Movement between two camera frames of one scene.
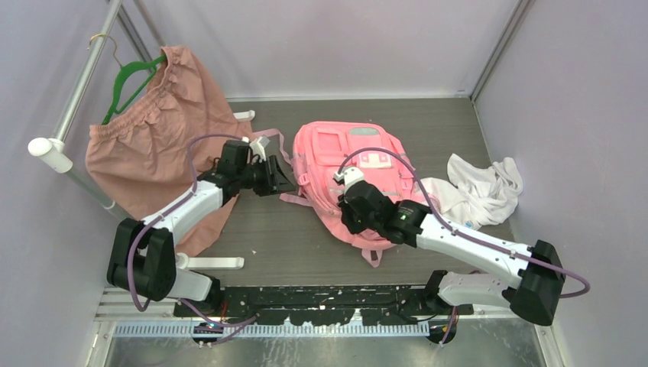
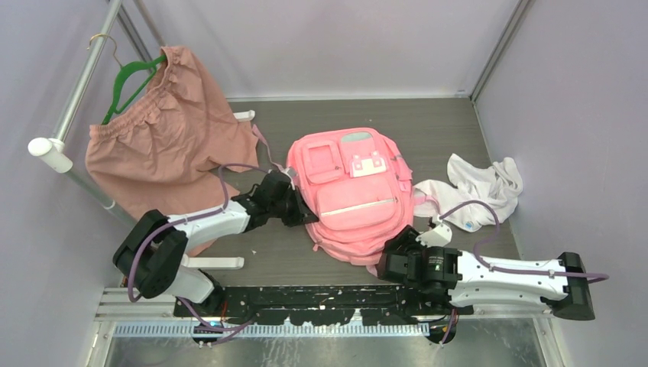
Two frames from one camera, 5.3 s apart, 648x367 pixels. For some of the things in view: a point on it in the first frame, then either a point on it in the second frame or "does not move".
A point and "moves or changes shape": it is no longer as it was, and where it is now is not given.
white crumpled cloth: [481, 196] does not move
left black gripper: [275, 180] -> [302, 213]
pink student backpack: [322, 151] moves or changes shape
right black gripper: [354, 227] -> [405, 238]
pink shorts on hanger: [141, 159] does not move
